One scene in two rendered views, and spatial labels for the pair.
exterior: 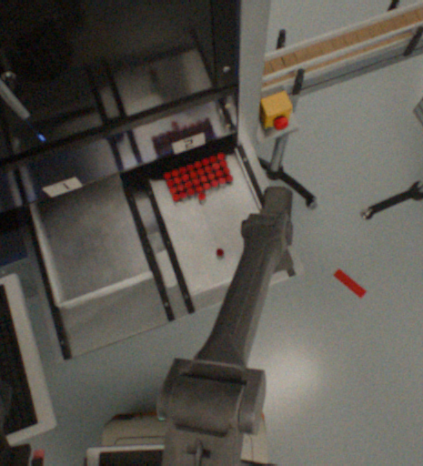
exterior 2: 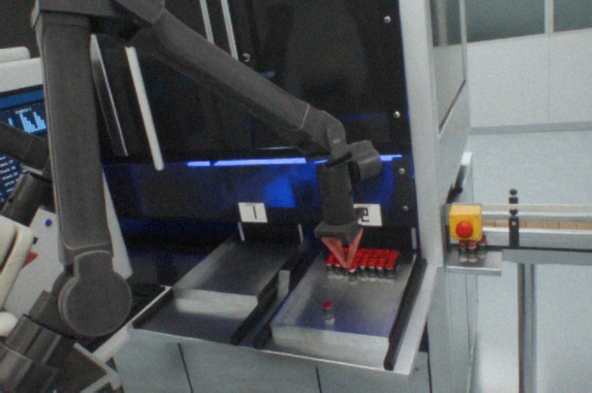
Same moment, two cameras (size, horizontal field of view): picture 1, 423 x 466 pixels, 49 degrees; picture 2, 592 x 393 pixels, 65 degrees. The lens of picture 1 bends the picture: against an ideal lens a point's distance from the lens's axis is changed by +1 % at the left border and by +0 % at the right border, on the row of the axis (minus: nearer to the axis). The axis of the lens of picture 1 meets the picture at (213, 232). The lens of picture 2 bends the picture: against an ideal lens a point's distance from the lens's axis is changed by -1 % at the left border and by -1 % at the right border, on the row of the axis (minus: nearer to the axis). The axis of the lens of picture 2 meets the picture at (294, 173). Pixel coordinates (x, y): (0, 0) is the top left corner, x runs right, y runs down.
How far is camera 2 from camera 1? 0.94 m
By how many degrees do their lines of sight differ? 61
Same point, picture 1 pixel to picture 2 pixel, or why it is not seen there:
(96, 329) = (176, 322)
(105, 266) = (233, 289)
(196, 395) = not seen: outside the picture
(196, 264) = (300, 317)
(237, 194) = (391, 289)
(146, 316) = (219, 332)
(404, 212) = not seen: outside the picture
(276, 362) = not seen: outside the picture
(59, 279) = (195, 284)
